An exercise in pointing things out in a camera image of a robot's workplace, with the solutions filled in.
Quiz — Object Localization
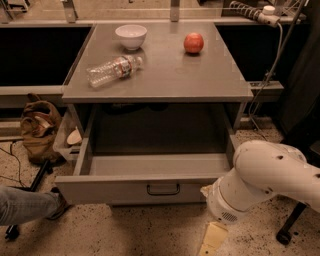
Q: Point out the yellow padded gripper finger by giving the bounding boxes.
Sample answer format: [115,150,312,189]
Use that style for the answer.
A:
[197,222,228,256]

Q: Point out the grey top drawer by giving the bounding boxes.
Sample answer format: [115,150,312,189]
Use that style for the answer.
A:
[55,135,238,206]

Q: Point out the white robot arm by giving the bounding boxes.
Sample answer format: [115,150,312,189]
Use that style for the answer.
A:
[197,140,320,256]

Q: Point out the grey drawer cabinet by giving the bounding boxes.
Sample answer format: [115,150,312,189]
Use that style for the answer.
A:
[63,22,252,156]

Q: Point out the black office chair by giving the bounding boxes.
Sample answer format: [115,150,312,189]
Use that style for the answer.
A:
[275,0,320,246]

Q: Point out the dark shoe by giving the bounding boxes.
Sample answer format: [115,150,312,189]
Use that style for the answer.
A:
[48,187,70,220]

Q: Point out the clear plastic storage bin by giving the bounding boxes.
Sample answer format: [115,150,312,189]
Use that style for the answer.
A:
[53,111,82,162]

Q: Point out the clear plastic water bottle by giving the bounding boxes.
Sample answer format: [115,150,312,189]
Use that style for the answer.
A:
[86,55,144,88]

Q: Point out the red apple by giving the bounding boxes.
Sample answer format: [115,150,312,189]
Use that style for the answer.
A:
[184,32,204,54]

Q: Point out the person's leg in jeans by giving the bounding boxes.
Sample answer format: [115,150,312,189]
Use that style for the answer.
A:
[0,185,58,226]

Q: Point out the black tripod leg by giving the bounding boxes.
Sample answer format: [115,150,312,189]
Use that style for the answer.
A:
[4,159,52,241]

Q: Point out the brown fabric bag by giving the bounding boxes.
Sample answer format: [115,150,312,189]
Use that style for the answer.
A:
[20,93,62,164]

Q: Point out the white ceramic bowl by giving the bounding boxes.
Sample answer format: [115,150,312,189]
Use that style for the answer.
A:
[115,24,147,50]

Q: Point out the black drawer handle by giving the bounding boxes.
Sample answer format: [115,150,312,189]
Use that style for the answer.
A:
[146,184,180,196]

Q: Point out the grey hanging cable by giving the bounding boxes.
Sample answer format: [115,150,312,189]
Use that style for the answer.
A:
[248,22,284,141]

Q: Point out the black floor cable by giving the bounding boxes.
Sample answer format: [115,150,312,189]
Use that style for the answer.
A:
[0,139,28,188]

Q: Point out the white ribbed hose fixture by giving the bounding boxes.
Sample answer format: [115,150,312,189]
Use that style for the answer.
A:
[229,0,280,27]

